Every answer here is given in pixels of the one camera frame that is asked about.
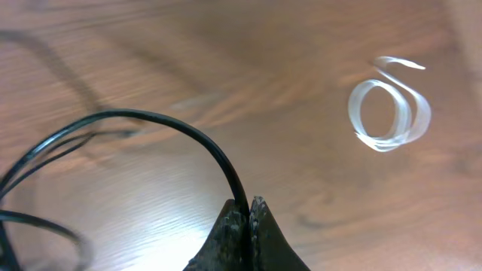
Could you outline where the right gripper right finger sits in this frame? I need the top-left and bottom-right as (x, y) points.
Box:
(249, 196), (310, 271)

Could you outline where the white USB cable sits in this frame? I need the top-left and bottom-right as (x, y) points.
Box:
(347, 55), (432, 154)

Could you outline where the thick black USB cable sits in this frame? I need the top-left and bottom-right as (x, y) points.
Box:
(0, 108), (251, 219)

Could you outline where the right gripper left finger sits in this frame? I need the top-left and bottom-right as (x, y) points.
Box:
(184, 199), (248, 271)

